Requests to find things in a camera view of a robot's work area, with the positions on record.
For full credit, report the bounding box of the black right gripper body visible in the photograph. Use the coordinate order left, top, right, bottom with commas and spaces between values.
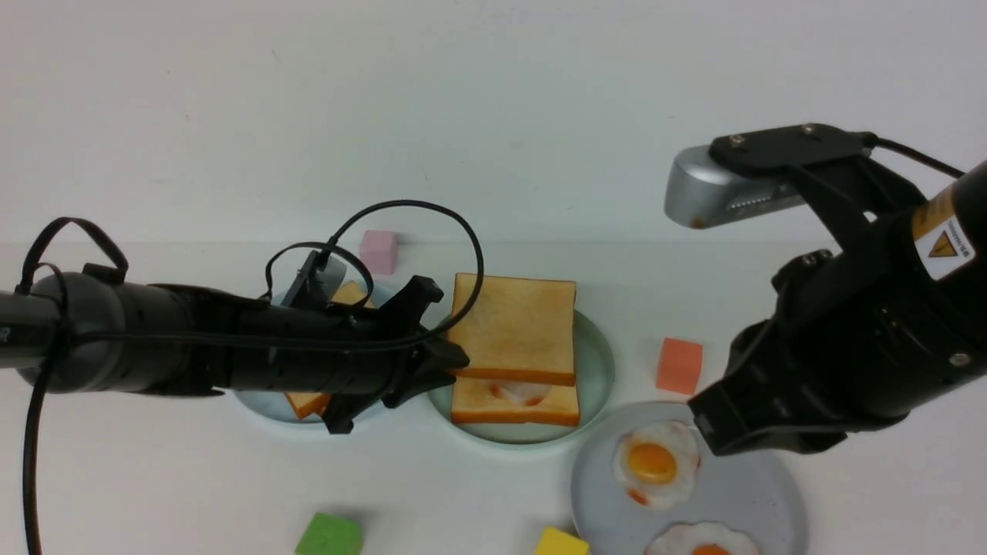
698, 142, 972, 456

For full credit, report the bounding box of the fried egg bottom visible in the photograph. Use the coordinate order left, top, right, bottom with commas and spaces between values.
644, 521, 761, 554

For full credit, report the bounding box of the pink cube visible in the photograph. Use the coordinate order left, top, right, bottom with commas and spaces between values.
359, 230, 399, 275

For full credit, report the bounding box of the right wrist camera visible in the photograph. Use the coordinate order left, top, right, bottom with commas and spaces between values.
664, 123, 868, 230

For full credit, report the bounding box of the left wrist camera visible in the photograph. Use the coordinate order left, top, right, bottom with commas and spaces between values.
274, 251, 348, 311

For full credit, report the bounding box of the orange cube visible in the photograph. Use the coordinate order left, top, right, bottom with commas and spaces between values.
655, 338, 704, 396

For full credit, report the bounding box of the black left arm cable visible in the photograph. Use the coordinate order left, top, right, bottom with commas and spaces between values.
15, 200, 486, 555

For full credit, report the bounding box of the fried egg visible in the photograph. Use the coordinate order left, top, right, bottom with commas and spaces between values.
489, 382, 553, 406
644, 521, 761, 554
612, 419, 702, 510

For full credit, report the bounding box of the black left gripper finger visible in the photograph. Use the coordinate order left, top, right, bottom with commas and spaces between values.
378, 275, 444, 331
382, 338, 471, 409

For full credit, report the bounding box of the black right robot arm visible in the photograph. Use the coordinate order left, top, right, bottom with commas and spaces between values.
688, 156, 985, 456

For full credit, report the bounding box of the grey egg plate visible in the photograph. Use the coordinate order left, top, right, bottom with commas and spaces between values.
570, 402, 810, 554

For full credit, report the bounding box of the fried egg middle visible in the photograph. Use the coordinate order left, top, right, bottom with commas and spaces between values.
612, 419, 702, 510

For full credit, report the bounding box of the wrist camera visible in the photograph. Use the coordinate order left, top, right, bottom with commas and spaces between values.
274, 251, 348, 311
664, 123, 868, 230

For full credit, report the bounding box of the yellow cube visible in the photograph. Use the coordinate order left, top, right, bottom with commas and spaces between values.
533, 526, 590, 555

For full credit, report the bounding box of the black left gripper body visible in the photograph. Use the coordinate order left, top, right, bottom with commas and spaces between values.
254, 304, 424, 435

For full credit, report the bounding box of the toast slice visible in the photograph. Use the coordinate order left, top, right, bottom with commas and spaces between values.
447, 275, 577, 386
450, 377, 581, 426
283, 392, 332, 421
328, 281, 376, 310

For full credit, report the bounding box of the fried egg top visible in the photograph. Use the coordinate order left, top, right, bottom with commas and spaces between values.
489, 382, 553, 406

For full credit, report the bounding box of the green cube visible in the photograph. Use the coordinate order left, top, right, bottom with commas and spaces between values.
294, 513, 364, 555

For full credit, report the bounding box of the light blue bread plate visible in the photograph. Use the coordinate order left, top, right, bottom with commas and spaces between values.
233, 282, 396, 436

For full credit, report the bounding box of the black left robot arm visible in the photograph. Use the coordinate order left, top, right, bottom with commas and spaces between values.
2, 273, 470, 433

